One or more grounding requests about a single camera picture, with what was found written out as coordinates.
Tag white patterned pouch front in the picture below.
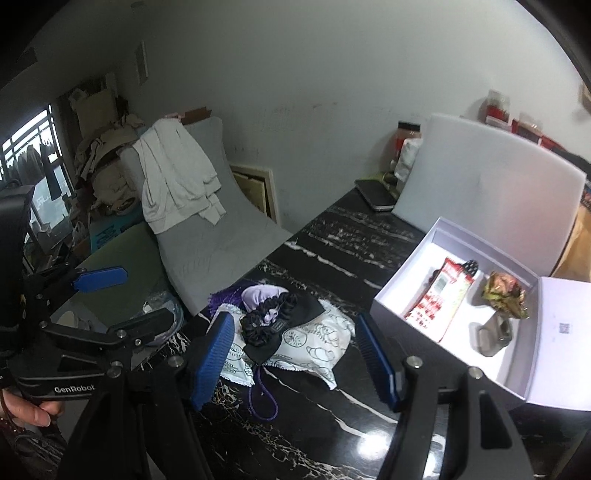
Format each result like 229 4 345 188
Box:
213 303 254 387

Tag white patterned pouch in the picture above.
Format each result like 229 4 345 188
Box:
213 303 254 387
264 299 355 390

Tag black scrunchie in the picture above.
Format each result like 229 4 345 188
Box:
240 292 325 365

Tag red white snack packet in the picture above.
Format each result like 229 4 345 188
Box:
404 258 474 343

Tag black rectangular cup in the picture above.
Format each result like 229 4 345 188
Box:
470 312 514 357

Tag brown snack bag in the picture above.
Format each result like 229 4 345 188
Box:
481 271 529 319

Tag lavender pouch with tassel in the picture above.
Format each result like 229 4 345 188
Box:
205 283 297 326

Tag person's left hand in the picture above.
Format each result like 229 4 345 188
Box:
1 389 65 433

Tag grey curved lounge chair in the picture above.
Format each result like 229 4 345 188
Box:
120 117 290 314

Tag lavender open gift box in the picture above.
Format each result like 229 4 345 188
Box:
370 218 590 411

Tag white towel on chair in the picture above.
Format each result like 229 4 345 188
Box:
133 118 226 235

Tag black smartphone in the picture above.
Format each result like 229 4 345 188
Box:
355 179 397 212

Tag brown paper bag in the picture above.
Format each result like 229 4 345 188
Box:
552 206 591 282

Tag white foam board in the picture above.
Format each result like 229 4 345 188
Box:
394 114 586 276

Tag brown lidded jar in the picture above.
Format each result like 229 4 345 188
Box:
391 121 422 182

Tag red filled glass jar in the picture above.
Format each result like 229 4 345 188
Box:
485 90 511 131

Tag wooden frame by wall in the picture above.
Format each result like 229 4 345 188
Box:
230 164 280 225

